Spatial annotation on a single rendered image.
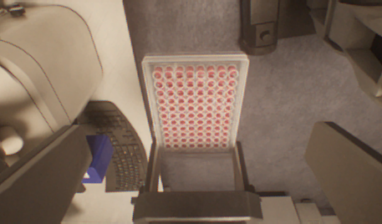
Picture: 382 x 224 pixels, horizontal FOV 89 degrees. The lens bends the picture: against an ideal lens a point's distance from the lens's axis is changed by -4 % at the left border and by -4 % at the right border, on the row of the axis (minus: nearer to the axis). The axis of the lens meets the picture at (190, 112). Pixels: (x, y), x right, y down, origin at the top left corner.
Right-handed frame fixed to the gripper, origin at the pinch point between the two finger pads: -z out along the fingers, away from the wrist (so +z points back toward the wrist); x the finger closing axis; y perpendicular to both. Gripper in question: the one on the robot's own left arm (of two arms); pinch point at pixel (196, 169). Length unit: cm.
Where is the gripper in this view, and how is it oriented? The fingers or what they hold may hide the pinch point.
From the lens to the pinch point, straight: 23.2
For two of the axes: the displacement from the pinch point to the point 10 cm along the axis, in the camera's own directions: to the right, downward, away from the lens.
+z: 0.0, 7.9, -6.1
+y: 0.3, 6.1, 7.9
